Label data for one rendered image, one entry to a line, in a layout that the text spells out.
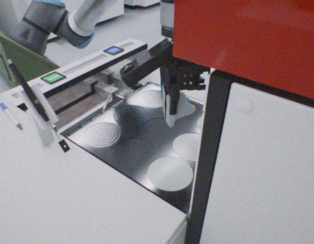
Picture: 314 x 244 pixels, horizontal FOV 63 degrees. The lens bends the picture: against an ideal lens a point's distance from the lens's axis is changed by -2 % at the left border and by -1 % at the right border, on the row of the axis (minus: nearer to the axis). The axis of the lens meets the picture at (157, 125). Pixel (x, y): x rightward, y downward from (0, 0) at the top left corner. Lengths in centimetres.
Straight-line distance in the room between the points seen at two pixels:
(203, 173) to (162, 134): 34
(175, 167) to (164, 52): 26
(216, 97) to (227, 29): 7
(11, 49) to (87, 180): 68
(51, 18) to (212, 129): 99
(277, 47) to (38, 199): 43
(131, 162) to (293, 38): 46
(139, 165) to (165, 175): 7
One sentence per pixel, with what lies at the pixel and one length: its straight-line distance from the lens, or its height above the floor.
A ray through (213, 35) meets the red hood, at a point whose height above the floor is 126.
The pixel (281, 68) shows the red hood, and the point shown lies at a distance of 25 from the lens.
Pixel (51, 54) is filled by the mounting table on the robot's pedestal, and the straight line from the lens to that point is 143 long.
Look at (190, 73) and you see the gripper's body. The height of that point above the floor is 112.
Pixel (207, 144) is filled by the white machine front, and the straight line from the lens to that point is 32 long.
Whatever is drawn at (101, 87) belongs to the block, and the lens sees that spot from 88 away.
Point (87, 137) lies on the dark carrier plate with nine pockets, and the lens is 70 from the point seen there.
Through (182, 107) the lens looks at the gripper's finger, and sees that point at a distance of 54.
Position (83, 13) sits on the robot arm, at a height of 106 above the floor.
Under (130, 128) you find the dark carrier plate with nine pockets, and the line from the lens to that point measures 70.
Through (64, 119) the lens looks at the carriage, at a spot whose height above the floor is 88.
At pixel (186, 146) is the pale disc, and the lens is 65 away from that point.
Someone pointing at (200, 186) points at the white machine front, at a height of 105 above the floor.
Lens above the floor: 134
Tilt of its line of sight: 39 degrees down
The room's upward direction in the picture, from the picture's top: straight up
